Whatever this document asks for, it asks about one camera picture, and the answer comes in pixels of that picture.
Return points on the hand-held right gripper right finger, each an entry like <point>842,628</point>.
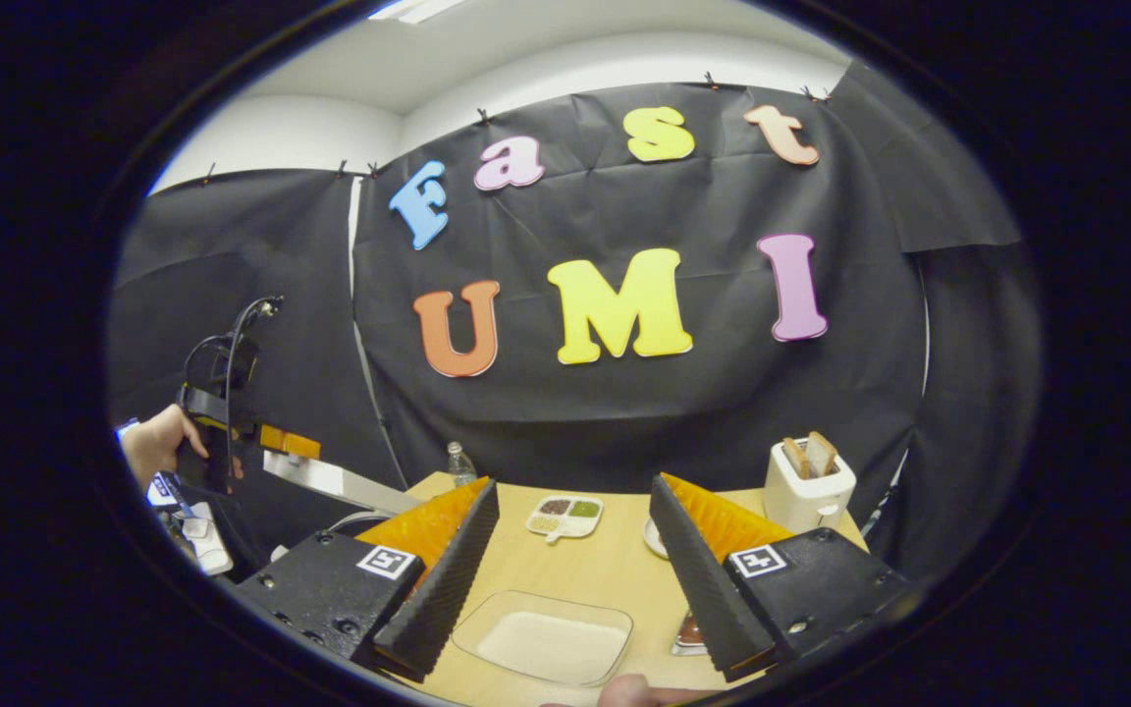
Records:
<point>703,584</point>

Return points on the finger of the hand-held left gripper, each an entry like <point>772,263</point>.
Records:
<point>291,442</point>

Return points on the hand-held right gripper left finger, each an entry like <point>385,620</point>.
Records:
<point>443,589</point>

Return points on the white rice cooker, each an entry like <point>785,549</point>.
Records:
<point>340,481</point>

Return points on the clear chopstick holder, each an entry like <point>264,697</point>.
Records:
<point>689,650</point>

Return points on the clear rice container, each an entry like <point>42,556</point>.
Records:
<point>546,643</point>

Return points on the white round plate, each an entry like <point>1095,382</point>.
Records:
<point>657,540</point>

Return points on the white adapter box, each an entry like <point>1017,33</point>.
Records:
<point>204,540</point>

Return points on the clear plastic water bottle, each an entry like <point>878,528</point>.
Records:
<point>460,466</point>

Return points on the white toaster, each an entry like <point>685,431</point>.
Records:
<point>806,506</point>

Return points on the white divided grain dish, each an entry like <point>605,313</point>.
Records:
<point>565,530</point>

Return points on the toast slice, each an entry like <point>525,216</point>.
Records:
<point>822,454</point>
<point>797,459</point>

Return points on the ceiling light panel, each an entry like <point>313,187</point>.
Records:
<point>418,8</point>

